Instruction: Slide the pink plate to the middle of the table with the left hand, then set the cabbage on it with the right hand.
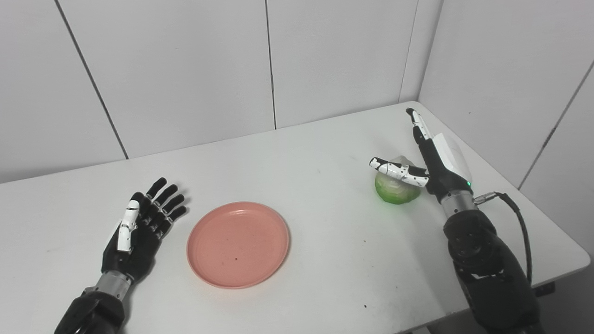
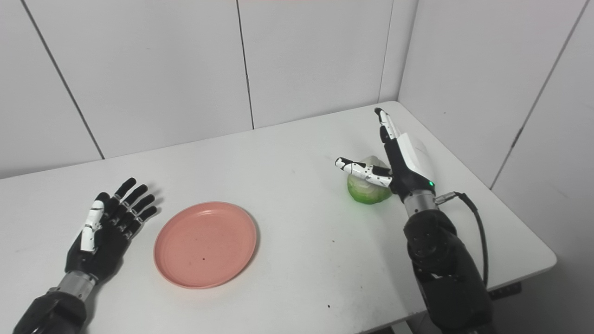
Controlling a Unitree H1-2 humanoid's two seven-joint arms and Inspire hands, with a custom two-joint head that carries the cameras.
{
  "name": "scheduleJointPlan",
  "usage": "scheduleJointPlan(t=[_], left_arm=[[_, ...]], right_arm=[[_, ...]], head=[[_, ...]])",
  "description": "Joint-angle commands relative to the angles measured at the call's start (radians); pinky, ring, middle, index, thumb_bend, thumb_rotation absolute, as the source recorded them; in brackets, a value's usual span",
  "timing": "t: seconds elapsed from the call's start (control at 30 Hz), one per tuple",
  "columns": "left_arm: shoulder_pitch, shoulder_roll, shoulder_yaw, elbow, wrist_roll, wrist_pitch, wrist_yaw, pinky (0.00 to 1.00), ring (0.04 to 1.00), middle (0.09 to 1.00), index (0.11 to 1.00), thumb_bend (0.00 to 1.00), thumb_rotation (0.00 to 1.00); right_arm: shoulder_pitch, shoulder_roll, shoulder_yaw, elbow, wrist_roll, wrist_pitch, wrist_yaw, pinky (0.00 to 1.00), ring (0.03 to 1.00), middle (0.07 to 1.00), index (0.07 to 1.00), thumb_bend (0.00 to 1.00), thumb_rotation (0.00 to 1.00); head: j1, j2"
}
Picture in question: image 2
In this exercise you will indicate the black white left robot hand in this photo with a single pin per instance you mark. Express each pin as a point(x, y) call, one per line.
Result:
point(104, 250)

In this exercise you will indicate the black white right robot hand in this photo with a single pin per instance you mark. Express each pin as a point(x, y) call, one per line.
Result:
point(410, 171)

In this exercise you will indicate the green white cabbage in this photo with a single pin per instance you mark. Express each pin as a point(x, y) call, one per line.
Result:
point(369, 192)

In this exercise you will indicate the pink round plate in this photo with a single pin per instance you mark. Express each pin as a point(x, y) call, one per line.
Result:
point(205, 245)

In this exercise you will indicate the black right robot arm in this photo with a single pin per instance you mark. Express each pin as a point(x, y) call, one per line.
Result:
point(445, 269)

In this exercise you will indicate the black table control box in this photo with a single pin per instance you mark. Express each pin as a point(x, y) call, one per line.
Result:
point(506, 291)

